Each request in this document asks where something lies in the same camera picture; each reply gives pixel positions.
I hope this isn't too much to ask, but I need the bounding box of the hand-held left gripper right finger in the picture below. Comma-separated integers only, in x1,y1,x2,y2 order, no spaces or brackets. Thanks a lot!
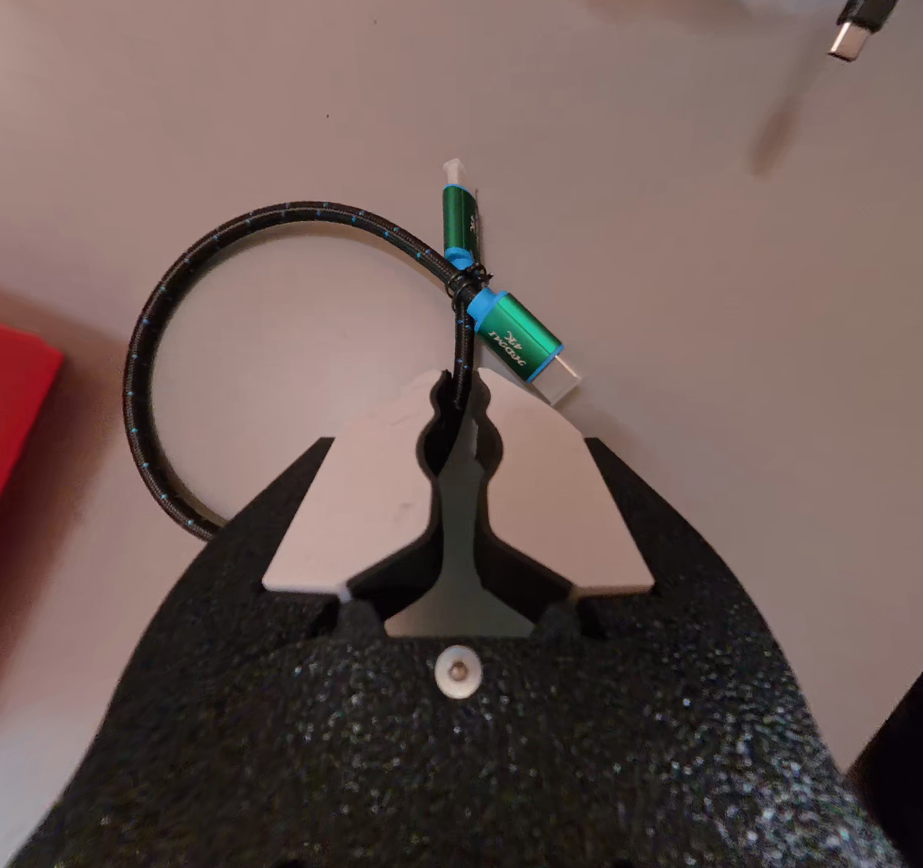
471,367,657,604

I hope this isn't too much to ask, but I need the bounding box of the red plastic bin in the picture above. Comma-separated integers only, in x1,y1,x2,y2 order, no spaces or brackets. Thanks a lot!
0,323,66,494

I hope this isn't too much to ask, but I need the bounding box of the braided cable with green plugs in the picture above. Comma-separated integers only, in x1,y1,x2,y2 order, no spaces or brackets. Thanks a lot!
124,156,584,543

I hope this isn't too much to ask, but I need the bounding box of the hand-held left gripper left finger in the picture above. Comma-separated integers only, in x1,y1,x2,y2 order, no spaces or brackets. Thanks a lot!
261,369,451,605

